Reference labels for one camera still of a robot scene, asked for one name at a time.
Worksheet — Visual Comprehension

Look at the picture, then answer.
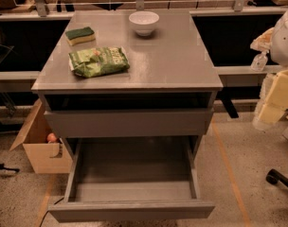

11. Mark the grey drawer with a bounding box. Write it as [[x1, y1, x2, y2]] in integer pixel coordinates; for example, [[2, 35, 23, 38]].
[[45, 109, 213, 138], [49, 136, 214, 222]]

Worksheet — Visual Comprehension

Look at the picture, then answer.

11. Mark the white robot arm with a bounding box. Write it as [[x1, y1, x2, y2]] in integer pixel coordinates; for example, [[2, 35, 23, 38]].
[[250, 9, 288, 131]]

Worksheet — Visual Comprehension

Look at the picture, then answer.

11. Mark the grey top drawer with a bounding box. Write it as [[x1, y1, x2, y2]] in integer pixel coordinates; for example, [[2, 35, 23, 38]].
[[45, 109, 213, 138]]

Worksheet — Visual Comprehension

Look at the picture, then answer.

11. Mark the grey drawer cabinet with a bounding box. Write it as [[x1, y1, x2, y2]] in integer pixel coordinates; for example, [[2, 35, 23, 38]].
[[32, 10, 223, 150]]

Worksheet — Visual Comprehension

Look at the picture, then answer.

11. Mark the clear sanitizer pump bottle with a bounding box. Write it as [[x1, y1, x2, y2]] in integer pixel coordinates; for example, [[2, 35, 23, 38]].
[[250, 51, 268, 72]]

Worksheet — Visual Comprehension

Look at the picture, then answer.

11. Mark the black office chair base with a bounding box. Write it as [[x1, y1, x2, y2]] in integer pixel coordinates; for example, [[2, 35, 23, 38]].
[[266, 169, 288, 188]]

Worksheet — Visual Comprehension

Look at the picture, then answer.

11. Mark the white ceramic bowl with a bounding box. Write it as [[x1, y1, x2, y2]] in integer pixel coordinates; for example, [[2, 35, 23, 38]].
[[129, 10, 159, 36]]

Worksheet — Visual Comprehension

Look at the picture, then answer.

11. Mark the green chip bag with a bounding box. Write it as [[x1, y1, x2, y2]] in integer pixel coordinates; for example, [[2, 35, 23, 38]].
[[68, 47, 130, 79]]

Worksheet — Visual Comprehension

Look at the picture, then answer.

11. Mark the green and yellow sponge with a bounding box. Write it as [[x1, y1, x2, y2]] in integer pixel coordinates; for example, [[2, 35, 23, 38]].
[[65, 26, 96, 45]]

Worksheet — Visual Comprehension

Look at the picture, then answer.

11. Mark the orange ball in box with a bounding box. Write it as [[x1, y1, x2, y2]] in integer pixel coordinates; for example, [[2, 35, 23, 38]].
[[46, 133, 58, 143]]

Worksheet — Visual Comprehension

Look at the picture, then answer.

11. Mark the black floor cable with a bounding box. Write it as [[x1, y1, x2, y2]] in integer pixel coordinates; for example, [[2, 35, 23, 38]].
[[38, 196, 65, 227]]

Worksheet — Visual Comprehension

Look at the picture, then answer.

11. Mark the grey metal rail frame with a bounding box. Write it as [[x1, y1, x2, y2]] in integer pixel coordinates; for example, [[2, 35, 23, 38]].
[[0, 0, 288, 92]]

